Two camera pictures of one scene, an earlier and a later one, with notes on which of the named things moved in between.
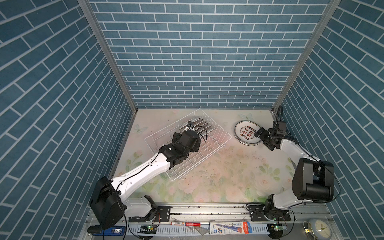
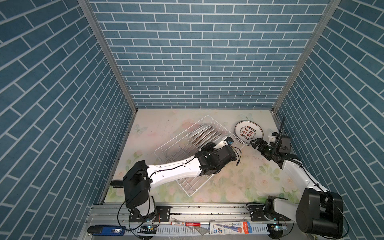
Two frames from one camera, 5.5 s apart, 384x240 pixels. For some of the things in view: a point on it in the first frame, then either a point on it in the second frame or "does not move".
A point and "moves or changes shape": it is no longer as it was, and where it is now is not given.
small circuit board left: (150, 229) does not move
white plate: (206, 131) → (210, 140)
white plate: (191, 121) → (201, 132)
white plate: (244, 133) does not move
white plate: (202, 128) → (205, 137)
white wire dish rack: (212, 138) moves or changes shape
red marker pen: (188, 224) does not move
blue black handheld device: (97, 230) does not move
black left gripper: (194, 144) → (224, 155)
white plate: (198, 125) → (204, 135)
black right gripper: (262, 136) → (261, 148)
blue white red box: (229, 228) does not move
